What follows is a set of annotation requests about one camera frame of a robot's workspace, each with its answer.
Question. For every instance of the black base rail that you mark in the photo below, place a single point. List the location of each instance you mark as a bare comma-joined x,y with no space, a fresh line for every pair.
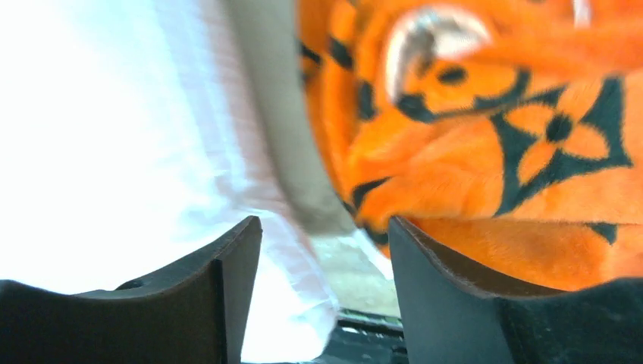
365,338

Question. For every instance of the white pillow insert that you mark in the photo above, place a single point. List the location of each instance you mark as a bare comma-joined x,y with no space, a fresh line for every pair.
135,132

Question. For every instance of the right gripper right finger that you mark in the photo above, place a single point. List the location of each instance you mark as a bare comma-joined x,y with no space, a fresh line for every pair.
455,310

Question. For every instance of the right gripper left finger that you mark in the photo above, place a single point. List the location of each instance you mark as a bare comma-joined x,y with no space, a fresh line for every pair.
193,310

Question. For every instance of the orange patterned pillowcase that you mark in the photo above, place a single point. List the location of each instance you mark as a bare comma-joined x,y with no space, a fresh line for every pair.
509,131

